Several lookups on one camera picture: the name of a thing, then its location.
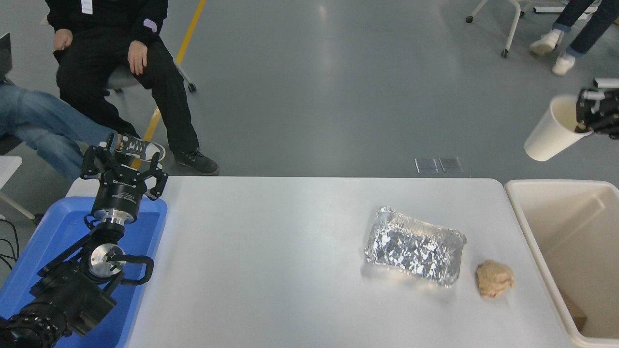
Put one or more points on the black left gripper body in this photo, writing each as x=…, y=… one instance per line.
x=118, y=196

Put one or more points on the white paper cup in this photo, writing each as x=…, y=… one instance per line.
x=551, y=135

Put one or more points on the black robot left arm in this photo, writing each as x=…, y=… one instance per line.
x=72, y=295

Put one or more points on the person's left hand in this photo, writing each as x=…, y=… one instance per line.
x=138, y=57

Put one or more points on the person's right hand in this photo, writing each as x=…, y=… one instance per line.
x=63, y=39

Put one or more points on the short white floor bar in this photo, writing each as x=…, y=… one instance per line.
x=607, y=82

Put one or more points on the blue plastic tray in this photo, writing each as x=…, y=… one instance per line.
x=145, y=227

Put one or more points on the person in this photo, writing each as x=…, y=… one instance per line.
x=48, y=128
x=587, y=34
x=106, y=53

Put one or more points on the white office chair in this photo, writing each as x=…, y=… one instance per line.
x=184, y=77

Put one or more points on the long white floor bar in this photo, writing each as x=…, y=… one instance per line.
x=549, y=9

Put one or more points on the large pale bin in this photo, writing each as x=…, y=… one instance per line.
x=580, y=241

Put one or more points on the clear floor plate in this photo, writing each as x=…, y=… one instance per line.
x=450, y=165
x=426, y=166

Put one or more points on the crumpled tan paper ball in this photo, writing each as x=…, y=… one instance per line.
x=494, y=279

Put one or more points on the crumpled foil tray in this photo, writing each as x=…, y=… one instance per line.
x=416, y=246

